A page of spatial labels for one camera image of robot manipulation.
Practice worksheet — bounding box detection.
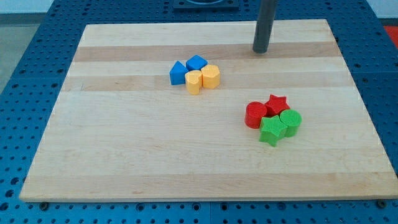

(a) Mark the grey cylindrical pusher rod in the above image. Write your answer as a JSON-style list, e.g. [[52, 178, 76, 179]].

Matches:
[[252, 0, 279, 54]]

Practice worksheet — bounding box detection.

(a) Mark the blue triangle block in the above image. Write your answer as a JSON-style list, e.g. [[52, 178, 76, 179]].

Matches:
[[169, 61, 188, 85]]

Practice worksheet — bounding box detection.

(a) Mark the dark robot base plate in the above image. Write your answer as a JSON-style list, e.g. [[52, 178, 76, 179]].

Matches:
[[172, 0, 239, 10]]

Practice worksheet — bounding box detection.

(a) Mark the green cylinder block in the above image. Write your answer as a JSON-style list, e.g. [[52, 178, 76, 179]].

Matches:
[[279, 110, 302, 138]]

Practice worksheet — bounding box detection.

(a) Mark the wooden board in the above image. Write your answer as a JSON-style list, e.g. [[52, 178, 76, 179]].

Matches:
[[19, 19, 397, 202]]

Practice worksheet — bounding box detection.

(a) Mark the yellow heart block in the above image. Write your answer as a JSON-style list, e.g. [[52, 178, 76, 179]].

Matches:
[[185, 70, 203, 95]]

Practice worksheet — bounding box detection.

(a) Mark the green star block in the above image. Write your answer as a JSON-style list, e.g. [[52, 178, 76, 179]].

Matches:
[[259, 115, 288, 147]]

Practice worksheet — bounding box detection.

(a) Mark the yellow hexagon block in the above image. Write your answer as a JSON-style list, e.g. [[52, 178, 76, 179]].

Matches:
[[201, 65, 220, 89]]

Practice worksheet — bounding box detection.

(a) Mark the blue cube block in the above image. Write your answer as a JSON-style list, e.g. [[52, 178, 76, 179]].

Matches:
[[186, 55, 208, 71]]

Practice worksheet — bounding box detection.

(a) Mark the red star block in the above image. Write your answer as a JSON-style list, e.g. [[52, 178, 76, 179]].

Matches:
[[264, 95, 290, 117]]

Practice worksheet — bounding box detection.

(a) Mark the red cylinder block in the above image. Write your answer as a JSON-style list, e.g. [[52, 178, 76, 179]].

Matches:
[[244, 101, 267, 129]]

